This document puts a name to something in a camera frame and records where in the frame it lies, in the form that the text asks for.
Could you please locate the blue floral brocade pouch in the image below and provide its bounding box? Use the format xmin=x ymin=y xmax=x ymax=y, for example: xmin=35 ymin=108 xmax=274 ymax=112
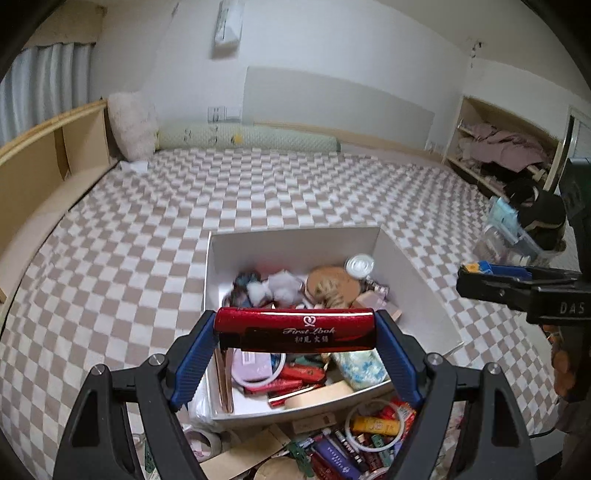
xmin=332 ymin=349 xmax=390 ymax=391

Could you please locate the red glitter lighter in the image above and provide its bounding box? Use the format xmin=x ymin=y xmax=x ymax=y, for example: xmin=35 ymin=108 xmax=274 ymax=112
xmin=214 ymin=307 xmax=377 ymax=354

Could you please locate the clear plastic storage bin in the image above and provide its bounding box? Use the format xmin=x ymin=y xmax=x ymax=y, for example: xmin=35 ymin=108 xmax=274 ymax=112
xmin=473 ymin=197 xmax=561 ymax=267

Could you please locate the red snack packet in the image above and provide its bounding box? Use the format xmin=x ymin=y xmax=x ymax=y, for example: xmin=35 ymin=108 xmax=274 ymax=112
xmin=392 ymin=398 xmax=416 ymax=422

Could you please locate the red printed tape roll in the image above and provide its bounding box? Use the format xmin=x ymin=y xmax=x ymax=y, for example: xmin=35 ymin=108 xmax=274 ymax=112
xmin=183 ymin=426 xmax=223 ymax=463

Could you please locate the plywood rectangular block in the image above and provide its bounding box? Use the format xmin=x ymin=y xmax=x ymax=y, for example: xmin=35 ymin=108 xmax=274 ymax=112
xmin=201 ymin=425 xmax=290 ymax=480

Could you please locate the yellow tube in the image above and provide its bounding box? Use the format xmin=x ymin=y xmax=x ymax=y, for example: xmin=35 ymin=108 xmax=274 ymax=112
xmin=349 ymin=416 xmax=401 ymax=437

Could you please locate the checkered bed sheet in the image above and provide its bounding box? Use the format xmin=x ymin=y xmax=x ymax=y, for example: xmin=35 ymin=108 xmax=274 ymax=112
xmin=1 ymin=149 xmax=556 ymax=479

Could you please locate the white cardboard shoe box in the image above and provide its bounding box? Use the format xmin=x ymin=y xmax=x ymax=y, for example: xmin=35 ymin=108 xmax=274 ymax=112
xmin=200 ymin=226 xmax=462 ymax=428

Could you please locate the green clothes peg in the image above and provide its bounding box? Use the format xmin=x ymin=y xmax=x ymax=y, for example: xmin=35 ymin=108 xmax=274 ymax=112
xmin=287 ymin=441 xmax=315 ymax=478

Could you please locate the wooden side shelf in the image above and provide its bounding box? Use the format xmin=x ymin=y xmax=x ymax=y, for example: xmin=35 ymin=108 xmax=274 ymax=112
xmin=1 ymin=100 xmax=111 ymax=303

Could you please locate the fluffy white cushion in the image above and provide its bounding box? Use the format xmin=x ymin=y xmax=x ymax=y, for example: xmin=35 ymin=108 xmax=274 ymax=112
xmin=107 ymin=92 xmax=158 ymax=162

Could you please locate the green long bolster pillow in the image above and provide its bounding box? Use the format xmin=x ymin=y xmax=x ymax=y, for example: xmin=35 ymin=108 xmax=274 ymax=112
xmin=156 ymin=122 xmax=341 ymax=153

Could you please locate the white plastic ring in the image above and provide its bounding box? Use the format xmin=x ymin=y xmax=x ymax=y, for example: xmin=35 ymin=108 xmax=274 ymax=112
xmin=344 ymin=398 xmax=413 ymax=454

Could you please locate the coiled rope bundle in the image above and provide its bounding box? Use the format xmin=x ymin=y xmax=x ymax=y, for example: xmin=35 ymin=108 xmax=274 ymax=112
xmin=313 ymin=278 xmax=350 ymax=309

